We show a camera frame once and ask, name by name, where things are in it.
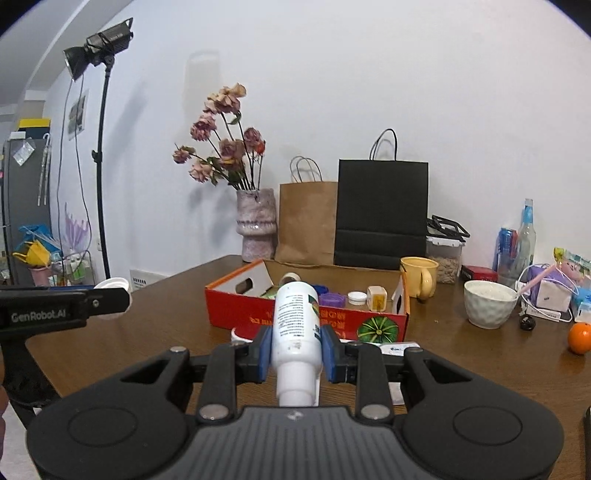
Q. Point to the yellow box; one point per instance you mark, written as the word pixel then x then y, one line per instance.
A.
pixel 34 124

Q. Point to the yellow mug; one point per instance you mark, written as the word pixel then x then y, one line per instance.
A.
pixel 418 277

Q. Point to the red cardboard box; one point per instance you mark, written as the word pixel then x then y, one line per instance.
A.
pixel 304 321

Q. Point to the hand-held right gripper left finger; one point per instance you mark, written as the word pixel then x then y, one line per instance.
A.
pixel 264 354

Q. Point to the white plastic bottle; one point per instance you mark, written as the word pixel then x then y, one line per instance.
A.
pixel 295 332

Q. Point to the blue drink can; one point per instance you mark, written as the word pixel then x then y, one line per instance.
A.
pixel 505 244

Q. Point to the brown paper bag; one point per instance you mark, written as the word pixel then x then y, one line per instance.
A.
pixel 307 221

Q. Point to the white dimpled bowl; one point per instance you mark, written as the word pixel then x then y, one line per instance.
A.
pixel 490 304

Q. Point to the purple wall decoration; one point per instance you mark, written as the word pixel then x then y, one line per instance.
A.
pixel 76 228

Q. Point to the white paper slip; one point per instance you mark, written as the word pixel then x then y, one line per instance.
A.
pixel 396 392

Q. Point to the speckled pink vase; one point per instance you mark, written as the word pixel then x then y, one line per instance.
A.
pixel 256 226

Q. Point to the orange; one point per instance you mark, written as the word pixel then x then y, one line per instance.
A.
pixel 580 338

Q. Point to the large white cap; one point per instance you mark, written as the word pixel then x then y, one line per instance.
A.
pixel 111 283

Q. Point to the grey refrigerator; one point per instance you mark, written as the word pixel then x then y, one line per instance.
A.
pixel 23 207

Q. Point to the white yellow charger cube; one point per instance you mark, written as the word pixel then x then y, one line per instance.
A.
pixel 377 299

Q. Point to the white box with pink stick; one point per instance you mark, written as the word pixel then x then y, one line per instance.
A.
pixel 551 293

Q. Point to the light blue tissue pack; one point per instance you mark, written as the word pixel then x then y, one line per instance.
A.
pixel 583 307

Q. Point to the white tape roll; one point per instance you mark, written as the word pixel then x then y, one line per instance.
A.
pixel 290 278

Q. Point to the white curved strip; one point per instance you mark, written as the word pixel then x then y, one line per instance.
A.
pixel 238 335

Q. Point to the dried pink roses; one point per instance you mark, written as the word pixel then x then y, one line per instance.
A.
pixel 228 147

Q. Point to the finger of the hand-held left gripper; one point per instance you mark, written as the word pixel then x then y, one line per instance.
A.
pixel 108 302

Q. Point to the small red box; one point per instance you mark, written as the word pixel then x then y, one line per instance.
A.
pixel 480 273

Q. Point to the wall poster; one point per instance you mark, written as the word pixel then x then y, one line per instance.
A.
pixel 78 115

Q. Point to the hanging folded umbrella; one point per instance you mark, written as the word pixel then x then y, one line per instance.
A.
pixel 45 170

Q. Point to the colourful snack packet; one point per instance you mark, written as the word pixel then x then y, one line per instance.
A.
pixel 575 263

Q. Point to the small black object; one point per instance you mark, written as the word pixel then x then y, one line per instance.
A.
pixel 527 323

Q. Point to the small white cap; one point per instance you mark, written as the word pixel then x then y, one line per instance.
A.
pixel 356 297

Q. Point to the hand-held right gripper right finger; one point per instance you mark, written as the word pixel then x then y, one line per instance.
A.
pixel 328 354

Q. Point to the black studio light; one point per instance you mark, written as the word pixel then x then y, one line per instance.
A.
pixel 99 46

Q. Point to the black paper bag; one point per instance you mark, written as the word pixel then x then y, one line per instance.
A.
pixel 381 212

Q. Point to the clear container with black lid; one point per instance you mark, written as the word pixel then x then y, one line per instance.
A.
pixel 445 258

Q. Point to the blue and yellow bags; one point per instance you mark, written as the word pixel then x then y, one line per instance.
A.
pixel 34 244

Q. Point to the white flat printed item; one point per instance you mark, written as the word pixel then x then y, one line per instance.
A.
pixel 397 349

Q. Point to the clear glass bottle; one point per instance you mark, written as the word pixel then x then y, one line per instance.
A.
pixel 527 240

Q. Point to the purple lid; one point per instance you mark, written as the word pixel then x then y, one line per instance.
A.
pixel 332 299

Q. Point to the blue cap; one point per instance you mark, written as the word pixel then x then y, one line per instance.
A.
pixel 320 290

